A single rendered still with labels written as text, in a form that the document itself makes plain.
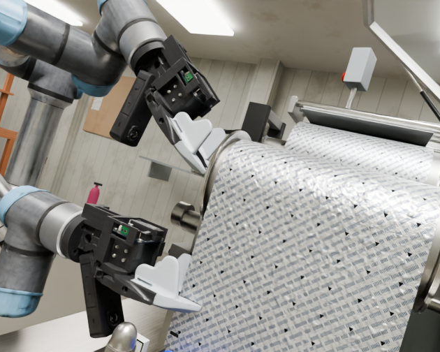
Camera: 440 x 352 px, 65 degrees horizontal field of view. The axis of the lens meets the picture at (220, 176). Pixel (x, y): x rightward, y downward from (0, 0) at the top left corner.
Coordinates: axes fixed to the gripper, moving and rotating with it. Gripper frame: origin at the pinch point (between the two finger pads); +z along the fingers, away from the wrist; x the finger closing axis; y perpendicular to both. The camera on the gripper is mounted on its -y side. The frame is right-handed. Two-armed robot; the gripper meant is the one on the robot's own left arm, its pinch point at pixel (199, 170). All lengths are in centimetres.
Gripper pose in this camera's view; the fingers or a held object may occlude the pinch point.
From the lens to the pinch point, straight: 48.3
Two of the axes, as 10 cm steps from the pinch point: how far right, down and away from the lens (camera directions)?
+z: 4.7, 8.2, -3.4
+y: 7.8, -5.6, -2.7
